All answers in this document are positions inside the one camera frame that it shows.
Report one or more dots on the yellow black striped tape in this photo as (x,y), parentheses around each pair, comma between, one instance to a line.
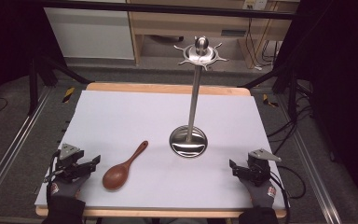
(68,94)
(269,101)

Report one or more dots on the metal utensil rack stand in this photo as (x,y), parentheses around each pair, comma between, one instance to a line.
(193,102)

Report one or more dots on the black metal frame bar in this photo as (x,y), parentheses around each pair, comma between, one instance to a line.
(167,8)

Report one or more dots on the black metal stand leg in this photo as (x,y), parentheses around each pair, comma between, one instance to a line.
(43,77)
(279,77)

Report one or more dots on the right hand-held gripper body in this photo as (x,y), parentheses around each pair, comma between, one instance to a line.
(259,168)

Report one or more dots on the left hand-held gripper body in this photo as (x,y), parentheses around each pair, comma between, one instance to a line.
(70,161)

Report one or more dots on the brown wooden spoon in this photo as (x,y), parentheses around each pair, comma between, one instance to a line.
(118,175)

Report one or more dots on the light wooden desk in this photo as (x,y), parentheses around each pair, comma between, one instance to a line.
(186,21)

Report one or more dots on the white power strip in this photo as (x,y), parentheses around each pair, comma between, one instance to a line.
(254,3)

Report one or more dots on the wooden table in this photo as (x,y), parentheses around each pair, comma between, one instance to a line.
(167,88)

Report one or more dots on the person's right hand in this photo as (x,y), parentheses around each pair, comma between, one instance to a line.
(261,194)

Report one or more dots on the aluminium floor rail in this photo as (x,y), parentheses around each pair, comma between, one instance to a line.
(310,168)
(12,140)

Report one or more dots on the white cabinet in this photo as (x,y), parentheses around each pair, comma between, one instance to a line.
(90,31)

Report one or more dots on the white table mat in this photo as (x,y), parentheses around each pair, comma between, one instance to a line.
(155,124)

